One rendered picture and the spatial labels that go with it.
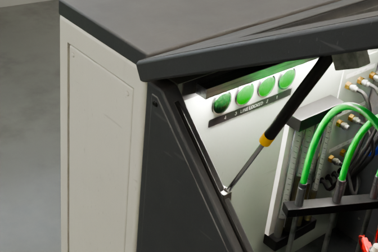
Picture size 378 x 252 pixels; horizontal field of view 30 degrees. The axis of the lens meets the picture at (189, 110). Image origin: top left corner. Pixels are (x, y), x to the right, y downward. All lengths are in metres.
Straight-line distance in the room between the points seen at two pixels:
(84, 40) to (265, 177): 0.50
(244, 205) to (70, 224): 0.40
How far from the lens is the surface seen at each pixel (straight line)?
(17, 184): 3.37
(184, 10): 1.37
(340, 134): 1.71
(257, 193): 1.56
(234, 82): 1.26
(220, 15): 1.36
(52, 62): 4.40
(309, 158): 1.47
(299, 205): 1.54
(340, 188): 1.56
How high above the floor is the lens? 2.03
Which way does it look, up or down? 31 degrees down
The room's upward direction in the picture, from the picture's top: 6 degrees clockwise
